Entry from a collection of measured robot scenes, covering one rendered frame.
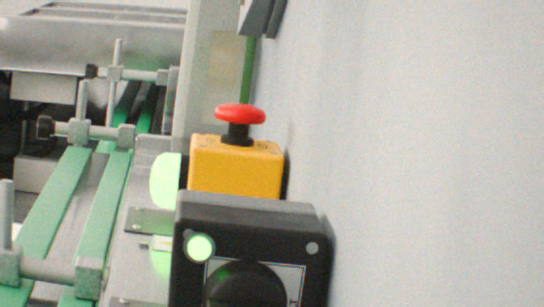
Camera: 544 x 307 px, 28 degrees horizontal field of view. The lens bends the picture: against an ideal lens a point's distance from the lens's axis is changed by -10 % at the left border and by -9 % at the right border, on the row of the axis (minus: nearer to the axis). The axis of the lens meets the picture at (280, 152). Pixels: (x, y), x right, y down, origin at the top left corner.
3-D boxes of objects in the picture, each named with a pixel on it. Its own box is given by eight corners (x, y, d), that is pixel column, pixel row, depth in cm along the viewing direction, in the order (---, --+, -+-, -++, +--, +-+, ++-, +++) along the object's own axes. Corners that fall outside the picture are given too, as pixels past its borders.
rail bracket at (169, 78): (204, 143, 204) (80, 129, 201) (216, 46, 201) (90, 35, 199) (204, 148, 199) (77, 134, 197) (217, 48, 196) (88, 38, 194)
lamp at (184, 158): (185, 204, 96) (149, 200, 96) (189, 150, 95) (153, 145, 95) (184, 217, 91) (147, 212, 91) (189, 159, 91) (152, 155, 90)
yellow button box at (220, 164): (273, 225, 98) (183, 216, 97) (285, 135, 97) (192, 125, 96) (279, 247, 91) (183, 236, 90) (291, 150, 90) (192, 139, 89)
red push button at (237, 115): (210, 141, 95) (215, 98, 94) (260, 147, 95) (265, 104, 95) (211, 150, 91) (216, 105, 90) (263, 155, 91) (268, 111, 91)
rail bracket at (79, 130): (127, 224, 139) (33, 211, 138) (141, 84, 136) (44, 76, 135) (126, 230, 136) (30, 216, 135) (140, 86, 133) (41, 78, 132)
